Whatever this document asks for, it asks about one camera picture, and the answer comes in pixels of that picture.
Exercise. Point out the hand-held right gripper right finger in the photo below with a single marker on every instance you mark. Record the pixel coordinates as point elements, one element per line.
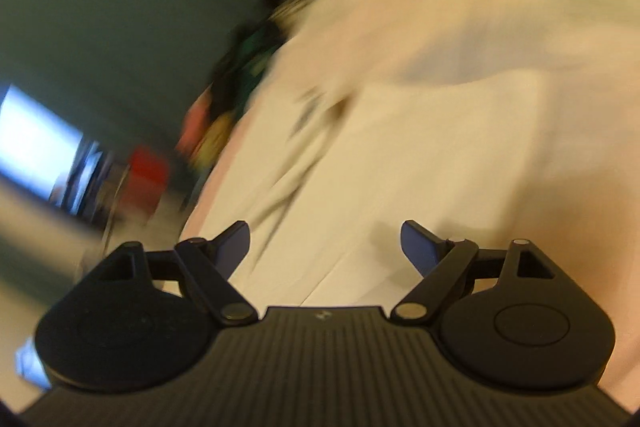
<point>420,249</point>

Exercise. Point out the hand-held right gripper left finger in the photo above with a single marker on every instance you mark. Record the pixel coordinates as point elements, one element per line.
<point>231,247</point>

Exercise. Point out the white sweatpants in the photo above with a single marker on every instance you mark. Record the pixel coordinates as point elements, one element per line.
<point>450,82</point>

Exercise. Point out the bed with pale pink sheet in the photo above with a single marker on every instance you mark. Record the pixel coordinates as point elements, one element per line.
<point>220,187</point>

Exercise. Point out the red cloth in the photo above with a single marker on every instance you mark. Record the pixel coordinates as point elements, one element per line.
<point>147,182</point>

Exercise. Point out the yellow garment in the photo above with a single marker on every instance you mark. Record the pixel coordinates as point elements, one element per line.
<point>215,142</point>

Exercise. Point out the pink garment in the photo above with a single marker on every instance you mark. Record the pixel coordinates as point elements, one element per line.
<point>197,124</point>

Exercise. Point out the black garment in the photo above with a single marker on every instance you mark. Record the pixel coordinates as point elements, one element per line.
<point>225,77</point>

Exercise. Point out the green garment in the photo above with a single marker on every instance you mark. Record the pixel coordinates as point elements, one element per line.
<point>255,62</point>

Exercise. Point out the dark framed window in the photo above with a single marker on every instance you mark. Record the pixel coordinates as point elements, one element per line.
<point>40,142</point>

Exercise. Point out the wide teal curtain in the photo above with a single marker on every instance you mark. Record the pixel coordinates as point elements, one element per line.
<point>125,7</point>

